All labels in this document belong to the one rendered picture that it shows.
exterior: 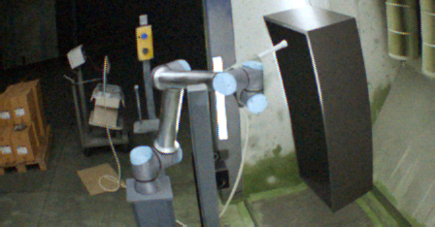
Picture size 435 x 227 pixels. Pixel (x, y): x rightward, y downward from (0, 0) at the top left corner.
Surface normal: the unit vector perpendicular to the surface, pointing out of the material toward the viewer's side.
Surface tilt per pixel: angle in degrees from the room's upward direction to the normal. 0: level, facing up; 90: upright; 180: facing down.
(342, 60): 90
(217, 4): 90
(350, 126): 90
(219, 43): 90
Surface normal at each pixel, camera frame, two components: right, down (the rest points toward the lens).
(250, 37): 0.18, 0.31
